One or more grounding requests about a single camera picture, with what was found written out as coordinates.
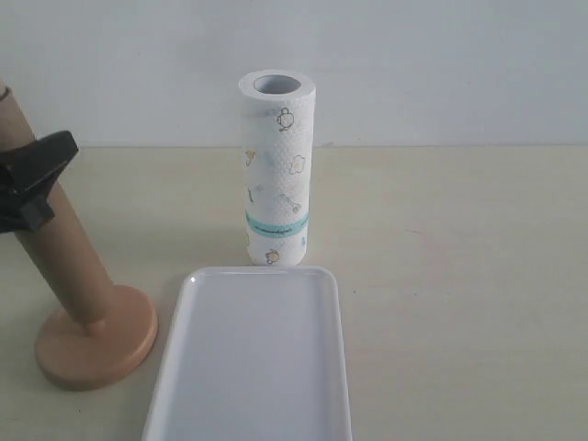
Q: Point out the brown cardboard tube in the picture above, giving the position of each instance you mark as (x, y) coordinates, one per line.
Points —
(60, 249)

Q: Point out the printed white paper towel roll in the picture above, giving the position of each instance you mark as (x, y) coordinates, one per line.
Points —
(277, 133)

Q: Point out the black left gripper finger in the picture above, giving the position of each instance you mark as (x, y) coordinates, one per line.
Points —
(28, 175)

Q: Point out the wooden paper towel holder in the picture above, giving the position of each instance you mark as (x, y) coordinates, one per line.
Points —
(88, 357)

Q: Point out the white rectangular plastic tray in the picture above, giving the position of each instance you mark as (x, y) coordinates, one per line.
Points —
(253, 353)

